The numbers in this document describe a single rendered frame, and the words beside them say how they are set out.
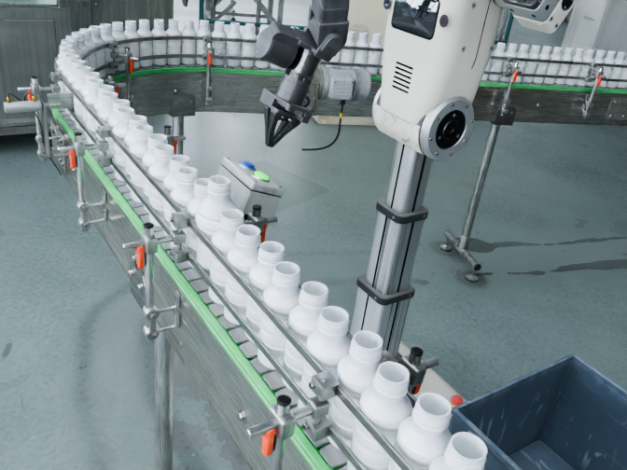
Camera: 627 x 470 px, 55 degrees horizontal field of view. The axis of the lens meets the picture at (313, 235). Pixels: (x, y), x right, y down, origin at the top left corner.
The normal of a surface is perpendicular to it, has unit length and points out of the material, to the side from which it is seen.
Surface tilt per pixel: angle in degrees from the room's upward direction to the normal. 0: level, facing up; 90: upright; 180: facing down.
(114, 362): 0
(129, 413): 0
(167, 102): 90
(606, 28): 89
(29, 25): 90
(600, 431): 90
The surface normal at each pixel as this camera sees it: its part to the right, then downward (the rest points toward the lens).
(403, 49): -0.83, 0.18
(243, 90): 0.25, 0.49
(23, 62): 0.53, 0.47
